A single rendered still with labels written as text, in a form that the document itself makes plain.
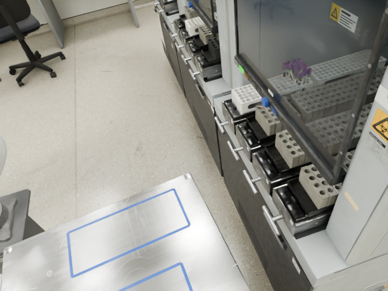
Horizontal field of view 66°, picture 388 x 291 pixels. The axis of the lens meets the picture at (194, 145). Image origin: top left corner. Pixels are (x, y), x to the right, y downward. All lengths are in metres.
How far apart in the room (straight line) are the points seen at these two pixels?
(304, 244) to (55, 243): 0.72
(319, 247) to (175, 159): 1.39
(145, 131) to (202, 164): 0.59
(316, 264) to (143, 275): 0.46
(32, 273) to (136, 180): 1.24
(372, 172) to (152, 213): 0.58
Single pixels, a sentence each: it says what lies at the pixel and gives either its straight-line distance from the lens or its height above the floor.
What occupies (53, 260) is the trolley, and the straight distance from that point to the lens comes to 0.97.
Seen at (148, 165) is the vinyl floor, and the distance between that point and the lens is 2.14.
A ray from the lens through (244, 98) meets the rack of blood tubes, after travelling 1.15.
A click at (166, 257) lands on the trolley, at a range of 0.85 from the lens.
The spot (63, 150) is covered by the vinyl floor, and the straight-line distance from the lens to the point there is 2.57.
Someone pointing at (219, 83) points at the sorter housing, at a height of 0.73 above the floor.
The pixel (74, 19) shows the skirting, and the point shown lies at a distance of 4.66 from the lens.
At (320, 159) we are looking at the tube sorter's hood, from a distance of 0.78.
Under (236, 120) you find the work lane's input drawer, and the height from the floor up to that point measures 0.81.
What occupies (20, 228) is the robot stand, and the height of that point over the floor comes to 0.70.
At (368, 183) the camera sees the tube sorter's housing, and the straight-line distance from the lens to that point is 0.69.
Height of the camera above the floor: 1.58
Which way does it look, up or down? 46 degrees down
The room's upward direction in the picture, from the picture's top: 12 degrees counter-clockwise
